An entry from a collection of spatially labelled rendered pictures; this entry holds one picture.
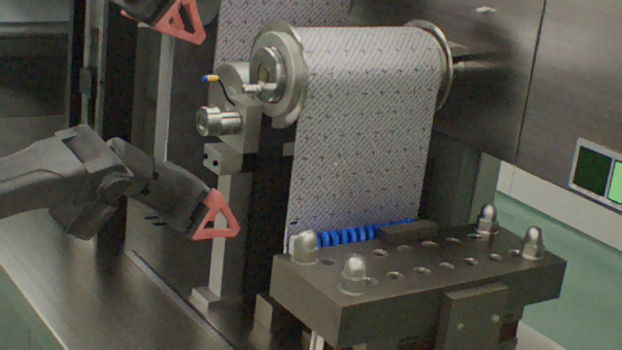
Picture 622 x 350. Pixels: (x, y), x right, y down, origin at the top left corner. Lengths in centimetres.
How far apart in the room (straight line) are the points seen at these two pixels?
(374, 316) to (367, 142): 27
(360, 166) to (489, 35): 28
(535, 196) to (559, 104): 328
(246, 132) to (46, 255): 41
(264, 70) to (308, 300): 32
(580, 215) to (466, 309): 321
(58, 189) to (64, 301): 39
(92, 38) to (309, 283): 59
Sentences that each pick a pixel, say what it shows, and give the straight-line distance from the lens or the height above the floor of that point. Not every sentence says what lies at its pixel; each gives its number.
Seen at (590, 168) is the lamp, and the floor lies 119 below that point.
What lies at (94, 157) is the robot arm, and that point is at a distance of 112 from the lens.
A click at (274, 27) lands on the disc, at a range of 135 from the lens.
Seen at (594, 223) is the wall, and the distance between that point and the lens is 446.
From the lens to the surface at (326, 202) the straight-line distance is 138.
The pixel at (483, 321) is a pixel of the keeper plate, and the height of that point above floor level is 98.
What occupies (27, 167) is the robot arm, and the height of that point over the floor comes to 120.
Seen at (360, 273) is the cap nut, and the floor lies 106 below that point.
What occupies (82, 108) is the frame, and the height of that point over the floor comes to 110.
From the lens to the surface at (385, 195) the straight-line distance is 144.
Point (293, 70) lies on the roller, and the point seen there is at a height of 127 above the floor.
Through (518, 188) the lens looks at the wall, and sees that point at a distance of 474.
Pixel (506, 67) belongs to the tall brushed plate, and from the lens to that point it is 146.
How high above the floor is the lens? 156
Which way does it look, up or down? 19 degrees down
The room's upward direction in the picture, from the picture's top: 7 degrees clockwise
